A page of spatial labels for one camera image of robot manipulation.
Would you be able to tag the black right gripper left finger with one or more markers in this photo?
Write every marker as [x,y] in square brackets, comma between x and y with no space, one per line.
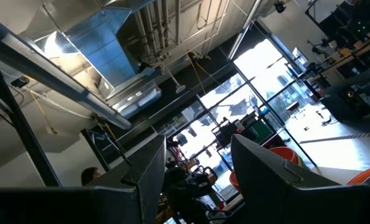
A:
[141,189]

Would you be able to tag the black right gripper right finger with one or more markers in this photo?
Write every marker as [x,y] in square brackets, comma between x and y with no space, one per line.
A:
[272,193]

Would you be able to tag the large red-orange bowl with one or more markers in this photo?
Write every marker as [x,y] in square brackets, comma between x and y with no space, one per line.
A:
[283,154]

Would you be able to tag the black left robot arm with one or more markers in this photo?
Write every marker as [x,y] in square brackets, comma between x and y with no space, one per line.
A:
[185,193]

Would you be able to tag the person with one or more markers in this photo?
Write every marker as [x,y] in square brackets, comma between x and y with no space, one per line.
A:
[90,175]

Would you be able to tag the green box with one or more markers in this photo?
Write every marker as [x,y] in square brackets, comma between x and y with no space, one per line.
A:
[261,130]

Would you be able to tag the white pendant lamp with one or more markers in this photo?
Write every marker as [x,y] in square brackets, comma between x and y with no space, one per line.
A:
[180,88]

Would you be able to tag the black computer tower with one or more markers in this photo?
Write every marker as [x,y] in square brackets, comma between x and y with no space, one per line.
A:
[348,104]

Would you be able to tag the silver overhead beam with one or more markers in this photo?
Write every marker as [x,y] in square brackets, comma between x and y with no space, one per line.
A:
[63,84]

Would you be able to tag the wooden background work table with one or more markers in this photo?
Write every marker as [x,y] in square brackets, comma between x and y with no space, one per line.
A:
[344,59]

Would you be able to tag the black ceiling spotlight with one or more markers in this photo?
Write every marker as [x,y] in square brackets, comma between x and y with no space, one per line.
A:
[280,6]

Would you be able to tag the black rig frame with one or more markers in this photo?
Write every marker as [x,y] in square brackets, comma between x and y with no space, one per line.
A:
[23,130]

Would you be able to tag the wall-mounted monitor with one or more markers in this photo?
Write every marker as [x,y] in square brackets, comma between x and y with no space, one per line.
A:
[300,56]

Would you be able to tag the metal ventilation duct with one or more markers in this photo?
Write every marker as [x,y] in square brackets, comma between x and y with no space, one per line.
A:
[104,53]

